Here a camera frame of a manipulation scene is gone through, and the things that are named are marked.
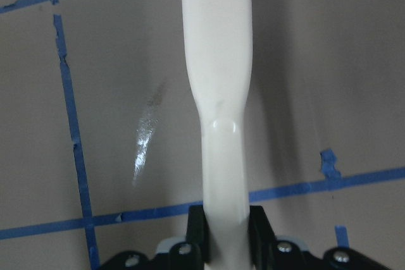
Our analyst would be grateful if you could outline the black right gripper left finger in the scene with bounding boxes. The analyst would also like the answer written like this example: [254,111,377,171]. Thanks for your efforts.
[185,205,210,262]

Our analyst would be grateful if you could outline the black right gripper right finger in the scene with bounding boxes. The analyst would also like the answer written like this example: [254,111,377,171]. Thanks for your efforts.
[248,206,277,264]

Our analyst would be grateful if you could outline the beige hand brush black bristles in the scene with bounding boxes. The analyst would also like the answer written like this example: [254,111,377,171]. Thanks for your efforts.
[182,0,252,269]

